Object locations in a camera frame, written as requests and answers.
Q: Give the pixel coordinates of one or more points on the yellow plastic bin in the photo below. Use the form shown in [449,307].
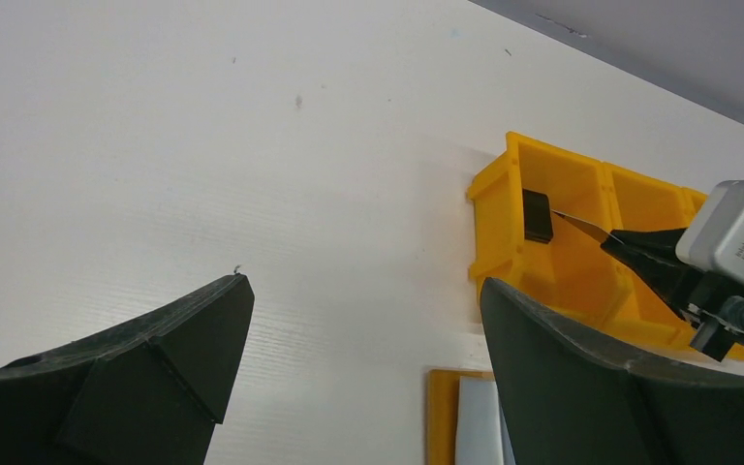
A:
[644,204]
[569,273]
[696,199]

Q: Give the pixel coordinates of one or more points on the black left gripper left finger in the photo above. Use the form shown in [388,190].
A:
[150,390]

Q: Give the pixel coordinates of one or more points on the yellow middle plastic bin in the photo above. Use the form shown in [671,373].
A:
[644,204]

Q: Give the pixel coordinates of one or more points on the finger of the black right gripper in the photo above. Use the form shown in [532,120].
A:
[651,257]

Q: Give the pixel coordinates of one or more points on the yellow right plastic bin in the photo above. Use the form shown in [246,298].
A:
[696,199]

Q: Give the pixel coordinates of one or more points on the yellow left plastic bin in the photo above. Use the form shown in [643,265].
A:
[569,273]

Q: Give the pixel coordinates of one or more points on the orange leather card holder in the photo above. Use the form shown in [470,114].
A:
[441,412]

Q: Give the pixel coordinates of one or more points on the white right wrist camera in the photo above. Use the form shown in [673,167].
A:
[714,241]

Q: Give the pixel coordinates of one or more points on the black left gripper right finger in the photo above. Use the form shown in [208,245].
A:
[573,395]

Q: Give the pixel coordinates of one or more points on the black card from holder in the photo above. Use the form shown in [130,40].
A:
[591,229]
[536,217]

